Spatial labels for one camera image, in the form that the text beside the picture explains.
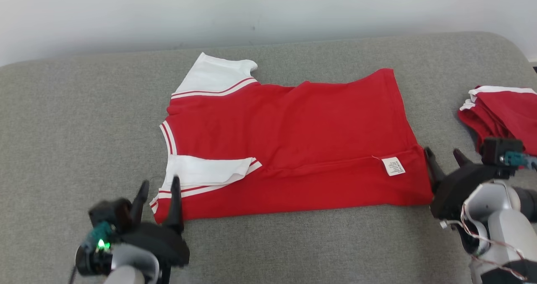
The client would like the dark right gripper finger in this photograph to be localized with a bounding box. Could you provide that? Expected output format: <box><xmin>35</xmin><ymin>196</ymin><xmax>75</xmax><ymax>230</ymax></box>
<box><xmin>453</xmin><ymin>149</ymin><xmax>474</xmax><ymax>169</ymax></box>
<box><xmin>423</xmin><ymin>146</ymin><xmax>446</xmax><ymax>193</ymax></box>

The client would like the red and white jersey shirt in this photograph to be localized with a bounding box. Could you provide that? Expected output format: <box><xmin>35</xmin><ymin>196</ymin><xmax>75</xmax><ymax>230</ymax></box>
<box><xmin>149</xmin><ymin>52</ymin><xmax>434</xmax><ymax>224</ymax></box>

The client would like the grey fabric sofa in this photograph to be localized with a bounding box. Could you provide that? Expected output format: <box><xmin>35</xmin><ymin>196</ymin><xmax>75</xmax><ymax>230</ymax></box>
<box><xmin>0</xmin><ymin>31</ymin><xmax>537</xmax><ymax>284</ymax></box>

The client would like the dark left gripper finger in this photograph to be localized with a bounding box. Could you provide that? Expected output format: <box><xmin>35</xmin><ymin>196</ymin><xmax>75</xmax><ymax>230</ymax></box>
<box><xmin>130</xmin><ymin>180</ymin><xmax>151</xmax><ymax>230</ymax></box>
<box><xmin>162</xmin><ymin>176</ymin><xmax>185</xmax><ymax>234</ymax></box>

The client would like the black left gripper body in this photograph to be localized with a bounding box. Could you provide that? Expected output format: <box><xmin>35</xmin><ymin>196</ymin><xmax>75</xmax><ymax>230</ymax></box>
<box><xmin>114</xmin><ymin>223</ymin><xmax>190</xmax><ymax>267</ymax></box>

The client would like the right black cable teal connector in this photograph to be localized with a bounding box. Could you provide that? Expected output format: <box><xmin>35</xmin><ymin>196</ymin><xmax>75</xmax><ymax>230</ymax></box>
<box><xmin>503</xmin><ymin>151</ymin><xmax>537</xmax><ymax>170</ymax></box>

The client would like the red shorts white stripe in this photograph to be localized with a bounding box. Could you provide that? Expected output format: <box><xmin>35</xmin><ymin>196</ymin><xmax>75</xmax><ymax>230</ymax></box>
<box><xmin>457</xmin><ymin>85</ymin><xmax>537</xmax><ymax>157</ymax></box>

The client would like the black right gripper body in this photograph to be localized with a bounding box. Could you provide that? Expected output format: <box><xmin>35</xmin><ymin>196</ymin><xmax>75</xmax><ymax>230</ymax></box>
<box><xmin>430</xmin><ymin>164</ymin><xmax>511</xmax><ymax>222</ymax></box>

